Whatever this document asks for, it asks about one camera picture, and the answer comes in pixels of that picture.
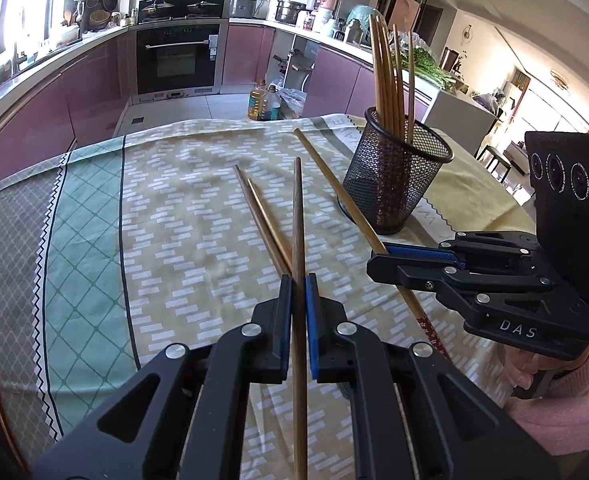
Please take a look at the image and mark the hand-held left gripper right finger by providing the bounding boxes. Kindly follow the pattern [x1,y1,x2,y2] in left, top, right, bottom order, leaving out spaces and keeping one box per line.
[305,273,560,480]

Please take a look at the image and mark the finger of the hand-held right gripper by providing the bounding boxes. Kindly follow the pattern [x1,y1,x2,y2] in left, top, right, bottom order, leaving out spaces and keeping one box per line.
[385,231,543,267]
[367,254,550,311]

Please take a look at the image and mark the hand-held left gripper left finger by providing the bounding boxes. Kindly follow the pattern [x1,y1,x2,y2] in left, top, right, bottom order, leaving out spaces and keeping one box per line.
[32,274,295,480]

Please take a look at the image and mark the black mesh holder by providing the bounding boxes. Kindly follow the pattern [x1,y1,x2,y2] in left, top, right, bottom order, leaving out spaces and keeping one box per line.
[342,106,454,236]

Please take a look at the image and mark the light wooden chopstick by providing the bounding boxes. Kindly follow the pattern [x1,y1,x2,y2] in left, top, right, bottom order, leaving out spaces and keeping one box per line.
[293,127,453,361]
[233,165,291,278]
[247,179,294,268]

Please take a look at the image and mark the dark wooden chopstick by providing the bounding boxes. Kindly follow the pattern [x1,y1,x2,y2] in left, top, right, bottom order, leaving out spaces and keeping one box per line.
[291,156,309,480]

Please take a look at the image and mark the group of wooden chopsticks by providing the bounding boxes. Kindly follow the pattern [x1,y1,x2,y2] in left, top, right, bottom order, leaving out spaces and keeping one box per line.
[369,14,420,226]

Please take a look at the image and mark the person's right forearm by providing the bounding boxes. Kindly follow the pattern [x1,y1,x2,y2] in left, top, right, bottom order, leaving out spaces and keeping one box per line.
[507,337,589,456]

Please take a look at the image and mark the person's right hand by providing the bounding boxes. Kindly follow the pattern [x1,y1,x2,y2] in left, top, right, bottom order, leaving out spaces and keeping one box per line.
[505,347,543,392]

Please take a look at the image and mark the dark stool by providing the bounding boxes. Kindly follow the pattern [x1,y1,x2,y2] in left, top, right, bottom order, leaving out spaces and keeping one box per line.
[477,145,513,184]

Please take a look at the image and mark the patterned tablecloth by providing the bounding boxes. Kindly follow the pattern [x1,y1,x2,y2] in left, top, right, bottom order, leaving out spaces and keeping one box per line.
[0,112,538,480]

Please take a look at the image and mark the green leafy vegetables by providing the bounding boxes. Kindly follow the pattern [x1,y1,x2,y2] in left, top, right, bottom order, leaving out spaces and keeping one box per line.
[399,44,458,93]

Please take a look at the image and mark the pink base cabinet row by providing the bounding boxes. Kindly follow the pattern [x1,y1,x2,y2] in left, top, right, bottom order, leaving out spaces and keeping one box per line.
[0,25,138,196]
[222,22,436,122]

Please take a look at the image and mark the clear plastic bag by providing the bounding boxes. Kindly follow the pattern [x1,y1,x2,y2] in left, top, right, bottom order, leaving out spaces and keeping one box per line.
[278,87,308,117]

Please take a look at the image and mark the yellow oil bottle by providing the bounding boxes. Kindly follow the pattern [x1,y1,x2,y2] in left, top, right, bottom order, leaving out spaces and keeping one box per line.
[247,80,268,121]

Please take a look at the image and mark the steel stockpot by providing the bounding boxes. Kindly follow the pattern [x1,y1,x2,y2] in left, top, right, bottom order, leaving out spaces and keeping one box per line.
[274,0,306,25]

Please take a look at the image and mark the silver toaster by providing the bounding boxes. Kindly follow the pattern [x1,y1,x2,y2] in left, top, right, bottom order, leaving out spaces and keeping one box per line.
[229,0,258,20]

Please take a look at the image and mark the black integrated stove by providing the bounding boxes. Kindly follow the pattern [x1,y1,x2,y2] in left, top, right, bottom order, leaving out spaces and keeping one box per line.
[135,0,230,99]

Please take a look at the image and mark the framed wall picture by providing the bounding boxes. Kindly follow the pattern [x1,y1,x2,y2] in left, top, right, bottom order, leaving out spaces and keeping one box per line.
[389,0,418,34]

